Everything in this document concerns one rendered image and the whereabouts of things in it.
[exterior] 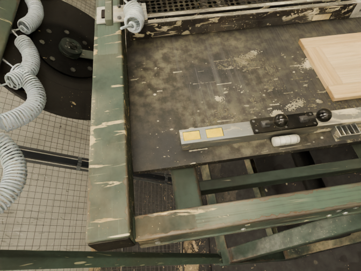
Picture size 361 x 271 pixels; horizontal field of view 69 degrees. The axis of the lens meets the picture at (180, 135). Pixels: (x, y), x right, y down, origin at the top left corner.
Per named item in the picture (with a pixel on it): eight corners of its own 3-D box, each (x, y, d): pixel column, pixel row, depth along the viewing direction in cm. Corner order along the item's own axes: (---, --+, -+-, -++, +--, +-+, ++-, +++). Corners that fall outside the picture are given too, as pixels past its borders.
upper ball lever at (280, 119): (270, 129, 80) (291, 126, 67) (258, 131, 80) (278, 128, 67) (268, 117, 80) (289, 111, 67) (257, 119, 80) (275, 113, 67)
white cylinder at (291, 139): (273, 148, 80) (298, 144, 81) (276, 143, 78) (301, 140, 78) (270, 140, 82) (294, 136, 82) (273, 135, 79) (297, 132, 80)
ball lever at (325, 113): (308, 125, 81) (336, 120, 68) (296, 126, 81) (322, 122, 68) (305, 113, 81) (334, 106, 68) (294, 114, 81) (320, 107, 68)
